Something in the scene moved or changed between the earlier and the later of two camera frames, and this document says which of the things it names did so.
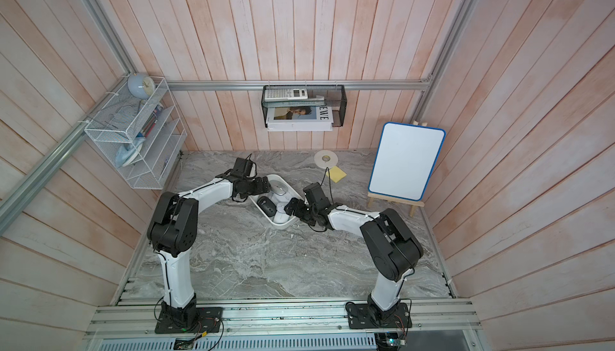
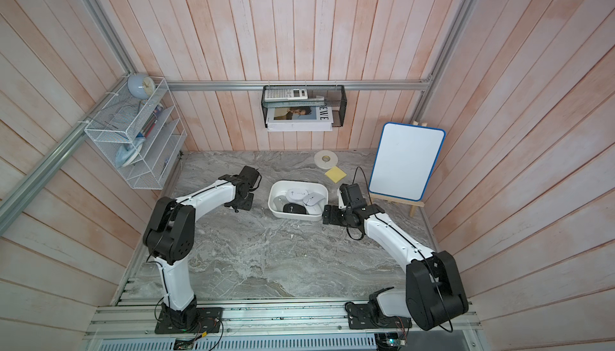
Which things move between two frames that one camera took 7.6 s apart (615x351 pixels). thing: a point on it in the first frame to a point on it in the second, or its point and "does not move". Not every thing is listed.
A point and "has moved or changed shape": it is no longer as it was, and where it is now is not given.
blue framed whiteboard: (405, 160) does not move
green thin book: (313, 102) does not move
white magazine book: (299, 119) does not move
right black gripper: (298, 211) to (334, 215)
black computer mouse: (267, 206) has moved or changed shape
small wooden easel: (412, 203) does not move
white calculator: (285, 94) does not move
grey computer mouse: (278, 187) to (279, 201)
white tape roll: (320, 163) does not move
